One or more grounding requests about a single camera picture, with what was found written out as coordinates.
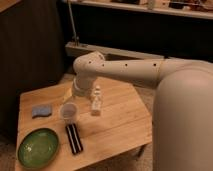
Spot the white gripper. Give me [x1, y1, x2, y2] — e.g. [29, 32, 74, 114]
[63, 77, 91, 103]

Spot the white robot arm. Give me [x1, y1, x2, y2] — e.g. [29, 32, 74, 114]
[72, 51, 213, 171]

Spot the small white bottle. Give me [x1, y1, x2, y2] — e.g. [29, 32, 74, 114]
[91, 85, 102, 116]

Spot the clear plastic cup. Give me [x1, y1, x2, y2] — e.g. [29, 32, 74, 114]
[59, 103, 78, 124]

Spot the grey metal shelf beam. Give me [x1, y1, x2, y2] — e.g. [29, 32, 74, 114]
[65, 42, 164, 59]

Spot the black striped rectangular block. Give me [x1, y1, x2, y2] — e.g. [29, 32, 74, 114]
[65, 124, 83, 155]

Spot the blue sponge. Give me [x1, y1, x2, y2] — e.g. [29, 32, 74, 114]
[32, 105, 52, 118]

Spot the upper wooden shelf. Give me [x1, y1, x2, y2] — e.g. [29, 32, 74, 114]
[61, 0, 213, 20]

